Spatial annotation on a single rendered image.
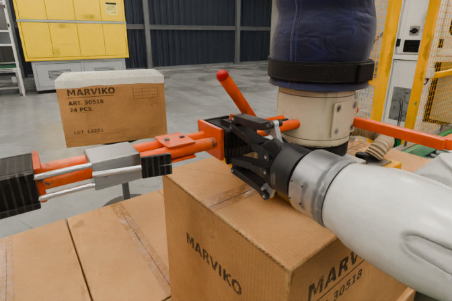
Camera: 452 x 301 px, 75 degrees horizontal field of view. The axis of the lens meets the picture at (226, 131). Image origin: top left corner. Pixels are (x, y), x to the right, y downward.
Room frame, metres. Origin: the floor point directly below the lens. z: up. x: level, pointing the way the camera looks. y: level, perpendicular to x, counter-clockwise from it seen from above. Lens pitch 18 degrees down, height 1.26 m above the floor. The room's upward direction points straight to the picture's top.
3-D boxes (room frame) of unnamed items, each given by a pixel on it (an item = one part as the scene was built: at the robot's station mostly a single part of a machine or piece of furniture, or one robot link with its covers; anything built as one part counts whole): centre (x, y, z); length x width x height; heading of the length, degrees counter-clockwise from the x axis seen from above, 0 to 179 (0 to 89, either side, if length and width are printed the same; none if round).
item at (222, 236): (0.67, -0.20, 0.74); 0.60 x 0.40 x 0.40; 128
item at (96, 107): (1.91, 0.74, 0.82); 0.60 x 0.40 x 0.40; 111
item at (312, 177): (0.34, -0.13, 1.07); 0.09 x 0.06 x 0.09; 125
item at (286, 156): (0.40, -0.09, 1.07); 0.09 x 0.07 x 0.08; 35
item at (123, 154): (0.42, 0.18, 1.07); 0.07 x 0.07 x 0.04; 34
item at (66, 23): (7.38, 3.61, 1.24); 2.22 x 0.91 x 2.47; 123
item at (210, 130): (0.54, 0.00, 1.07); 0.10 x 0.08 x 0.06; 34
